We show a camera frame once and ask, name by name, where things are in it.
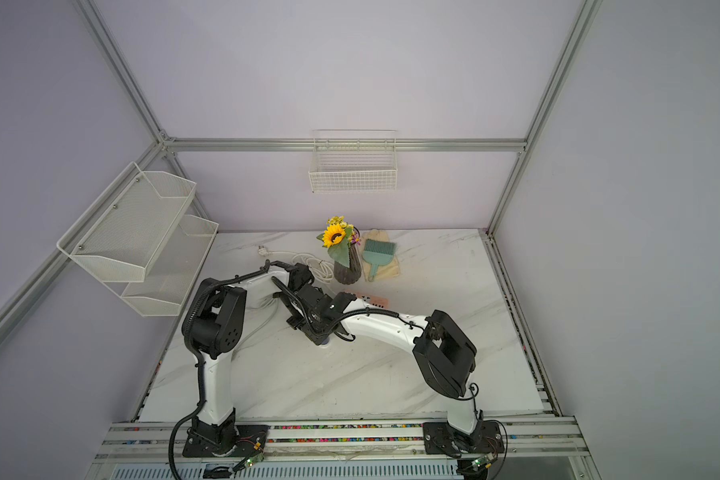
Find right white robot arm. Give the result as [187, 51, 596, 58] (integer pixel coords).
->
[277, 287, 507, 460]

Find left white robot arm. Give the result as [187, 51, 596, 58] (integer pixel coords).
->
[170, 261, 331, 458]

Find purple glass vase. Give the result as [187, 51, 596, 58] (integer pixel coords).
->
[333, 245, 363, 285]

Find sunflower bouquet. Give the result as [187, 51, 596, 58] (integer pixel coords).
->
[317, 216, 361, 267]

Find orange power strip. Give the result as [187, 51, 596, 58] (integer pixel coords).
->
[357, 293, 389, 309]

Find green brush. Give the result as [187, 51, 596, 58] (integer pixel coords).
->
[362, 239, 396, 281]

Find beige wooden board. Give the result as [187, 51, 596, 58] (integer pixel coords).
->
[361, 229, 401, 282]

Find white wire wall basket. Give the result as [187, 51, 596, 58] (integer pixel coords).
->
[308, 129, 398, 194]

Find white mesh wall shelf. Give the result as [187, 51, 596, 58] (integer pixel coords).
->
[57, 163, 218, 317]

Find aluminium frame rails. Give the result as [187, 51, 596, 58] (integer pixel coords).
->
[0, 0, 601, 480]

